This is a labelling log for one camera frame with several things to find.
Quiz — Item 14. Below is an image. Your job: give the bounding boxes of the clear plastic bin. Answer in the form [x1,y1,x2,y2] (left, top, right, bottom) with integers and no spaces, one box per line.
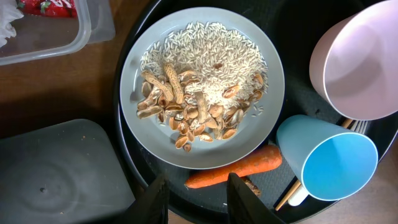
[1,0,116,65]

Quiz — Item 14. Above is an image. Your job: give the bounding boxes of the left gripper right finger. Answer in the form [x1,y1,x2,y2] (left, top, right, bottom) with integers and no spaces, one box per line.
[227,173,285,224]

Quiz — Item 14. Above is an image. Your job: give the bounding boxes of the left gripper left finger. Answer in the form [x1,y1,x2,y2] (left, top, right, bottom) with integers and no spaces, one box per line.
[114,174,170,224]

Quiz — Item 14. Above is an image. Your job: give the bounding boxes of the orange carrot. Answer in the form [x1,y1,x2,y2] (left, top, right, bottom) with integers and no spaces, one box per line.
[185,145,282,189]

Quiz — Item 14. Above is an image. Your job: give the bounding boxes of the wooden chopstick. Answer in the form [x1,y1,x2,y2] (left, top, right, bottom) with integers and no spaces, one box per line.
[275,118,353,211]

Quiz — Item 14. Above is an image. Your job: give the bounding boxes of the red snack wrapper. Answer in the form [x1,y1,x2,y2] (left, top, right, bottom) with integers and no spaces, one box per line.
[17,0,77,17]

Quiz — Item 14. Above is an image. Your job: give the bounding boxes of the peanut shells pile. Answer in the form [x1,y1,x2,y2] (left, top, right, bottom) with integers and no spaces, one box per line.
[136,63,264,152]

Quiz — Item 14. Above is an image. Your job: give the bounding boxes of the black rectangular bin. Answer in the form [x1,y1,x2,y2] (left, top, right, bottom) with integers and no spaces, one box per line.
[1,119,135,223]

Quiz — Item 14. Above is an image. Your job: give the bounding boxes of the pink bowl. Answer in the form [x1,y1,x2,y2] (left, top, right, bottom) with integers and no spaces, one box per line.
[309,0,397,120]

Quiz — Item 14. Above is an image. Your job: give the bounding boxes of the black round tray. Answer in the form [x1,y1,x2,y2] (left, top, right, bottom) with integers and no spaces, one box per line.
[113,0,398,224]

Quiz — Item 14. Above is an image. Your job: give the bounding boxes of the grey plate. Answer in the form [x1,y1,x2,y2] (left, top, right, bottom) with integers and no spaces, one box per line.
[119,7,285,169]

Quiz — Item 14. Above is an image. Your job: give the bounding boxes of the blue cup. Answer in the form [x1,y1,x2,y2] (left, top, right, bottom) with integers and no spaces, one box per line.
[276,114,379,201]

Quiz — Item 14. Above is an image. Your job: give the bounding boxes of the white tissue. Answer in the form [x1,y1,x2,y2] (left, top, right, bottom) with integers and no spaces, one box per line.
[0,0,24,47]

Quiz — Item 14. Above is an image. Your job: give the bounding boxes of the brown walnut shell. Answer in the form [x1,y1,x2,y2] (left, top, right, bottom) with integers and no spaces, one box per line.
[241,177,261,197]

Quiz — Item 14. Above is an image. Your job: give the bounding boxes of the white rice pile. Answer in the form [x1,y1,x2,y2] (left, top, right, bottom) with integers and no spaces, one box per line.
[141,22,268,107]

